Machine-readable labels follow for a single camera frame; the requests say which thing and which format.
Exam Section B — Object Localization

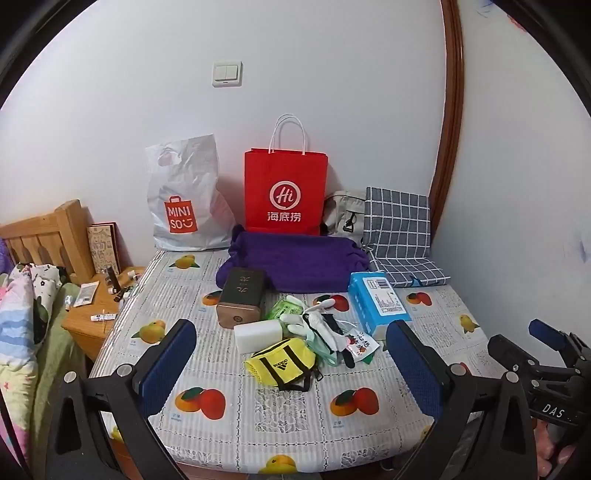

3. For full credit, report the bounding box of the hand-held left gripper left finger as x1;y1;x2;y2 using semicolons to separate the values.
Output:
46;318;199;480

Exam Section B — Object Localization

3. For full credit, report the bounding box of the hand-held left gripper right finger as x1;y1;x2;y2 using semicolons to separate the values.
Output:
385;320;541;480

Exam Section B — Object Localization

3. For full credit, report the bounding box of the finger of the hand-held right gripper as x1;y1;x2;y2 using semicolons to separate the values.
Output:
487;335;548;386
529;318;591;366

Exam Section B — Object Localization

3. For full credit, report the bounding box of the white strawberry print packet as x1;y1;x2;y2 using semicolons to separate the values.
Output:
346;330;380;369

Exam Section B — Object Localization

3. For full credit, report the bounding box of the white sponge block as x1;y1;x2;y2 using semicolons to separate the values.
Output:
233;320;283;355

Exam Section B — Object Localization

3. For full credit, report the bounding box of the black sock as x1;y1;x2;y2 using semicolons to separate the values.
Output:
322;313;345;367

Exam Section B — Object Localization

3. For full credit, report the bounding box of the yellow mini duffel bag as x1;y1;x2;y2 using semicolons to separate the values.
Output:
244;337;319;393

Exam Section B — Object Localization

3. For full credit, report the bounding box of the green cassette print packet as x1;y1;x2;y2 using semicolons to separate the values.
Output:
265;295;305;324

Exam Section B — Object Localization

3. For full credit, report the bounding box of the purple towel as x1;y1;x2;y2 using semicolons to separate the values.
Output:
215;224;370;294

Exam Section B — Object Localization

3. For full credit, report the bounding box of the person's right hand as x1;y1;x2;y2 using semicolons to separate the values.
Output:
533;418;583;478

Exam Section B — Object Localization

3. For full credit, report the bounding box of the blue tissue box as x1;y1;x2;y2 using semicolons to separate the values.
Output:
347;271;411;341

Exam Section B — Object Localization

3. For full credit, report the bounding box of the wooden nightstand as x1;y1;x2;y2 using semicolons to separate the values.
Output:
61;267;148;363

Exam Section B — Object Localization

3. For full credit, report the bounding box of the pale green cloth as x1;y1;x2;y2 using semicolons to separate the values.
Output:
302;330;345;367

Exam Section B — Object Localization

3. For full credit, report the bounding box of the dark green box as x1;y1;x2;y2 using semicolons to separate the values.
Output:
216;267;267;329

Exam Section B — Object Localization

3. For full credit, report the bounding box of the white flat packet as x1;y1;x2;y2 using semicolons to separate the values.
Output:
74;282;100;309

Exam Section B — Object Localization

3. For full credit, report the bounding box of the fruit print tablecloth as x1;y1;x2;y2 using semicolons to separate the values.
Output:
88;249;497;472

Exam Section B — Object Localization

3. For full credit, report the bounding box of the patterned brown book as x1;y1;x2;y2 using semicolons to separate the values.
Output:
87;222;123;275

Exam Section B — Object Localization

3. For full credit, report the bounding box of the grey checked cloth bag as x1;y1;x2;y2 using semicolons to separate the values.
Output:
362;187;451;288

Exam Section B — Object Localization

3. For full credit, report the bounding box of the floral blanket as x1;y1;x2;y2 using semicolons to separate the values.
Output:
0;263;70;462

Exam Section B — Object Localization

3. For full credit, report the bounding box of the white plastic shopping bag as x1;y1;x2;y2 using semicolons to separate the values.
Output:
145;134;236;252

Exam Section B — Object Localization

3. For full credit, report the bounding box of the grey backpack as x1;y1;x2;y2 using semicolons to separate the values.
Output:
321;190;368;245

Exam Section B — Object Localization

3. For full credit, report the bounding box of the wooden headboard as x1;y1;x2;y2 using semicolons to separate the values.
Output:
0;199;95;284

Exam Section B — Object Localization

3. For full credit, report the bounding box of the red paper bag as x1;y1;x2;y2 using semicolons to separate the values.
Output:
244;114;328;237

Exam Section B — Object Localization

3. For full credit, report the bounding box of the brown wooden door frame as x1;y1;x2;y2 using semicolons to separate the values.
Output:
428;0;465;222

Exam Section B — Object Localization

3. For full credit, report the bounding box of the white wall light switch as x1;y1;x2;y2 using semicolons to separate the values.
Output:
212;62;243;88

